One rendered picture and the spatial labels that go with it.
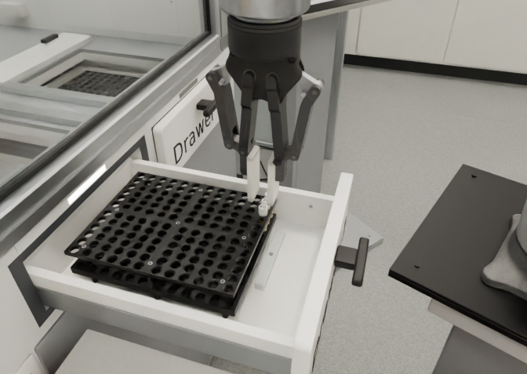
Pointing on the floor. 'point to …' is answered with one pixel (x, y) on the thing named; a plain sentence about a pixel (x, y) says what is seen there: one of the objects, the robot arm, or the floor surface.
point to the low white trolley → (125, 358)
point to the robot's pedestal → (476, 347)
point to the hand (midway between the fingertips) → (263, 176)
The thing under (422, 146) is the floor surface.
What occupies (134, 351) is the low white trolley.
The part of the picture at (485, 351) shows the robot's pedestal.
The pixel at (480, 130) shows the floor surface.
